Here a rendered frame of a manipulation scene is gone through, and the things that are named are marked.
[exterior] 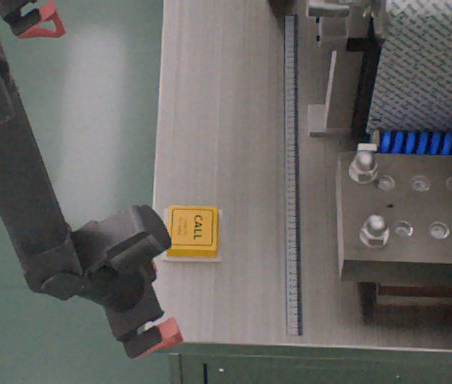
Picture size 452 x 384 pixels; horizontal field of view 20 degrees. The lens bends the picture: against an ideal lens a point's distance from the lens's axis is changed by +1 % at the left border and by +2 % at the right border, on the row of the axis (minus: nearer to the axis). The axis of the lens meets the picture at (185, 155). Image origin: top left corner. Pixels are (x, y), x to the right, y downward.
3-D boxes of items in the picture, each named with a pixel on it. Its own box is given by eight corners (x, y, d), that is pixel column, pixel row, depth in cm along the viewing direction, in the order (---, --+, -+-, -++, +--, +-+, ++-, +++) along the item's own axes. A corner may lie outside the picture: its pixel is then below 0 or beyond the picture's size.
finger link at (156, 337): (188, 292, 153) (149, 273, 145) (208, 344, 149) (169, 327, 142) (143, 320, 155) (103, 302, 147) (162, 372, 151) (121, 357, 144)
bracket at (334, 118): (305, 109, 186) (320, -29, 161) (349, 109, 186) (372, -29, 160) (305, 137, 184) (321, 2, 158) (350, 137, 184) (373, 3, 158)
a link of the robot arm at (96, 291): (41, 254, 139) (55, 298, 136) (90, 222, 137) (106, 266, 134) (75, 269, 144) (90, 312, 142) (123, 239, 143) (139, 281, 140)
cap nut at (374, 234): (359, 223, 161) (362, 205, 157) (388, 223, 161) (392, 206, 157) (360, 248, 159) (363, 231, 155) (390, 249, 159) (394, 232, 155)
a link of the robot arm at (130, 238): (12, 221, 135) (34, 289, 130) (98, 165, 132) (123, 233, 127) (75, 250, 145) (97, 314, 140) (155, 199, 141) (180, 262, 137)
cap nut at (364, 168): (348, 160, 166) (351, 141, 162) (376, 160, 166) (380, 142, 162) (349, 183, 164) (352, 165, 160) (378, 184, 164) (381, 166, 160)
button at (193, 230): (168, 213, 177) (168, 204, 175) (217, 214, 177) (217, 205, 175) (166, 257, 173) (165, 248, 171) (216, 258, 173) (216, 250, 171)
